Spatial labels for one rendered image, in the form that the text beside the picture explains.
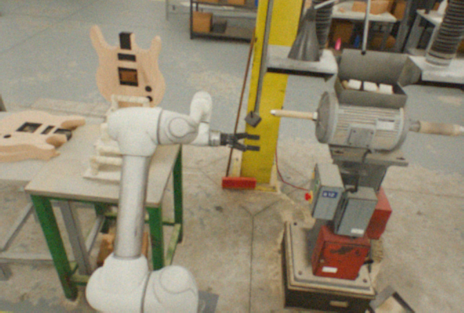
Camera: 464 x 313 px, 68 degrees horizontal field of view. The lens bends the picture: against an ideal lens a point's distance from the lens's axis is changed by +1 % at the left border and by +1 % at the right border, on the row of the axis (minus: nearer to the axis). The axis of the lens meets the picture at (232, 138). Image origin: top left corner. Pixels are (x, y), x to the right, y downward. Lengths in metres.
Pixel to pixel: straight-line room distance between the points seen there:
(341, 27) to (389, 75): 4.84
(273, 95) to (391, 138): 1.15
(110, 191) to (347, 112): 1.15
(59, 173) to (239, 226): 1.44
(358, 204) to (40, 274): 2.01
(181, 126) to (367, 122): 0.86
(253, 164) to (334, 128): 1.46
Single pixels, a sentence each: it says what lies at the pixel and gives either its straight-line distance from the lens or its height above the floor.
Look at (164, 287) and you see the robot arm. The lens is 1.31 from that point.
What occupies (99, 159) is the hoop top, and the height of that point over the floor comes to 1.05.
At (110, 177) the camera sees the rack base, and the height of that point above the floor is 0.94.
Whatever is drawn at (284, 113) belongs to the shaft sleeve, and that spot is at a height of 1.26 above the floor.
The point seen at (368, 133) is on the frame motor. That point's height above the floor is 1.27.
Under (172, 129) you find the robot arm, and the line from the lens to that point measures 1.21.
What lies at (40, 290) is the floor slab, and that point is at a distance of 2.63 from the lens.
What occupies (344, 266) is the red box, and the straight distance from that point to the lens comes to 2.15.
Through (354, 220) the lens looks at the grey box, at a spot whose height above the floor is 0.78.
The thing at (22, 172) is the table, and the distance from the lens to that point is 2.00.
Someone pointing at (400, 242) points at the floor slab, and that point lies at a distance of 3.07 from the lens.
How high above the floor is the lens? 2.07
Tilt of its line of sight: 34 degrees down
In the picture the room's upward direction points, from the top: 5 degrees clockwise
